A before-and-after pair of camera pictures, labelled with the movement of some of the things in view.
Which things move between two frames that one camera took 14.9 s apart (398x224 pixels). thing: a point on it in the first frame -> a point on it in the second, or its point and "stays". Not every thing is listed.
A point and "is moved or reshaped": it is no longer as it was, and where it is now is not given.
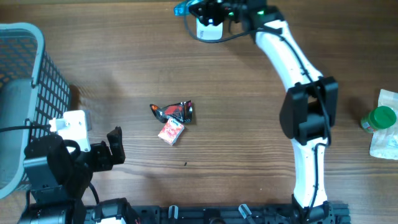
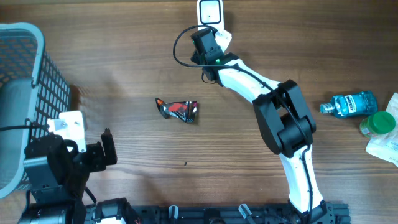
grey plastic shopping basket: x=33 y=91 stays
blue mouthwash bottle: x=182 y=9 -> x=351 y=105
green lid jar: x=380 y=117 is moved or reshaped
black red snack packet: x=180 y=111 is moved or reshaped
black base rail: x=339 y=213 stays
